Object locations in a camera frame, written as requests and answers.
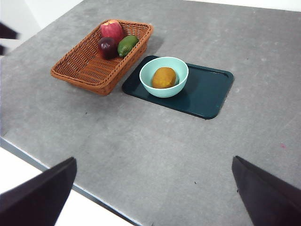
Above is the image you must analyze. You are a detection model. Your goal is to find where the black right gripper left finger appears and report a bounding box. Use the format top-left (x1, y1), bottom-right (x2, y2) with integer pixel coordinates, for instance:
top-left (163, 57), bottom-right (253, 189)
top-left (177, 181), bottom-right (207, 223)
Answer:
top-left (0, 156), bottom-right (78, 226)

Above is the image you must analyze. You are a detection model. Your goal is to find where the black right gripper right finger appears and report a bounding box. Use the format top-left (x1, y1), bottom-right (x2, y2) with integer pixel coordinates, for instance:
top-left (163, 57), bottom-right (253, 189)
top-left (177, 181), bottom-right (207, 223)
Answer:
top-left (231, 155), bottom-right (301, 226)

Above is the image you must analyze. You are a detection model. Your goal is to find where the teal ribbed bowl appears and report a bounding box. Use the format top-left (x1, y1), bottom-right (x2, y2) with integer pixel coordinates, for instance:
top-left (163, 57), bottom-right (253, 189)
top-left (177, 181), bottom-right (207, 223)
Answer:
top-left (139, 56), bottom-right (189, 98)

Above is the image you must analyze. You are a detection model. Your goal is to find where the dark rectangular tray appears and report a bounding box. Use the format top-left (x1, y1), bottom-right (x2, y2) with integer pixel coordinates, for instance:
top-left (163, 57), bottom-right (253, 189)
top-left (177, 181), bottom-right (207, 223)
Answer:
top-left (121, 55), bottom-right (235, 120)

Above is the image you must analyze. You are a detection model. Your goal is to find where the brown wicker basket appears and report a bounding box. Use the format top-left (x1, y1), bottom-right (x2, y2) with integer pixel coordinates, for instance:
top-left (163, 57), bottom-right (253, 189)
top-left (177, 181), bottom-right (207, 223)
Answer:
top-left (50, 19), bottom-right (155, 96)

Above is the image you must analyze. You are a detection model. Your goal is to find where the dark red plum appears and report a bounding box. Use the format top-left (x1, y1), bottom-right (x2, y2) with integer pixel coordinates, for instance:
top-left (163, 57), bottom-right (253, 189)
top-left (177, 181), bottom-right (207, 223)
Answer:
top-left (97, 37), bottom-right (119, 60)

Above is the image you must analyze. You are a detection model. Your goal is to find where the green lime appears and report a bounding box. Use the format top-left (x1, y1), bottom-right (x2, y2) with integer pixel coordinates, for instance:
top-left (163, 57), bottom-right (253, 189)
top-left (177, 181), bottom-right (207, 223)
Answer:
top-left (117, 35), bottom-right (140, 58)

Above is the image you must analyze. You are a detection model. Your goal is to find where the red apple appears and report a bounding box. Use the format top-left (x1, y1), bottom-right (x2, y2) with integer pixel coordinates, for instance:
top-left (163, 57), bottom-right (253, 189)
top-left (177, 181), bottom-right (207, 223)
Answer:
top-left (100, 19), bottom-right (125, 44)

